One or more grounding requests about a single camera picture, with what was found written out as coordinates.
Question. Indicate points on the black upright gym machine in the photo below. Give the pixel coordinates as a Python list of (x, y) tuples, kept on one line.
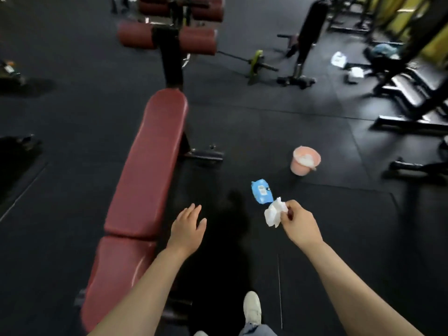
[(305, 41)]

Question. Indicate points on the red padded weight bench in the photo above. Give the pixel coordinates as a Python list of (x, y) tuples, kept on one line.
[(140, 192)]

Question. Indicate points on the person's left hand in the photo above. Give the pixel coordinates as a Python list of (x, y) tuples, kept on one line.
[(184, 234)]

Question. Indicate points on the blue wet wipe pack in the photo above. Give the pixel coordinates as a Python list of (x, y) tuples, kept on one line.
[(261, 191)]

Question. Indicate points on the person's left thumb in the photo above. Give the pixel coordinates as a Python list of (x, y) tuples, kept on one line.
[(202, 225)]

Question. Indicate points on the white wet wipe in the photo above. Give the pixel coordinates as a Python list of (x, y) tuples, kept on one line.
[(274, 213)]

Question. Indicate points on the person's right thumb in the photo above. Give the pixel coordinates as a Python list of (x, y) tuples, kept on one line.
[(289, 213)]

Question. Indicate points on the blue cloth bundle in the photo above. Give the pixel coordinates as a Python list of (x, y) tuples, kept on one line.
[(384, 50)]

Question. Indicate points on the black weight rack frame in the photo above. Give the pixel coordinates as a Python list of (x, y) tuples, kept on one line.
[(406, 66)]

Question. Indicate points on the person's jeans leg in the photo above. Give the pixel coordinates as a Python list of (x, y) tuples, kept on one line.
[(257, 329)]

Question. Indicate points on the black machine foot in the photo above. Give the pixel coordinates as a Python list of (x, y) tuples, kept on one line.
[(416, 166)]

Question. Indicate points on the red roller pad machine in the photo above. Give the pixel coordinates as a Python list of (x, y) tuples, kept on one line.
[(182, 6)]

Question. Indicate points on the white cloth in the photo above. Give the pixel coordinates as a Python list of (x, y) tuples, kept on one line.
[(355, 72)]

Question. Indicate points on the barbell with green plate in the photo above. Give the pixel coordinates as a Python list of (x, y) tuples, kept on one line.
[(250, 62)]

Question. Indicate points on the white plastic bag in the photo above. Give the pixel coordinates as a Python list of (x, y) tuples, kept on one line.
[(338, 59)]

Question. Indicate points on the person's right forearm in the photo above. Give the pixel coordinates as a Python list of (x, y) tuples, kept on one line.
[(353, 293)]

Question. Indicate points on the person's right hand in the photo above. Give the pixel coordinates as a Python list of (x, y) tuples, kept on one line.
[(301, 227)]

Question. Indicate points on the person's left forearm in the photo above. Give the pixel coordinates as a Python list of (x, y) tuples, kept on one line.
[(147, 295)]

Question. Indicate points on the white shoe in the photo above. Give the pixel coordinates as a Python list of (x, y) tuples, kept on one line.
[(252, 307)]

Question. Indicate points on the pink bucket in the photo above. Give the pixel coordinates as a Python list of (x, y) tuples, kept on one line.
[(304, 160)]

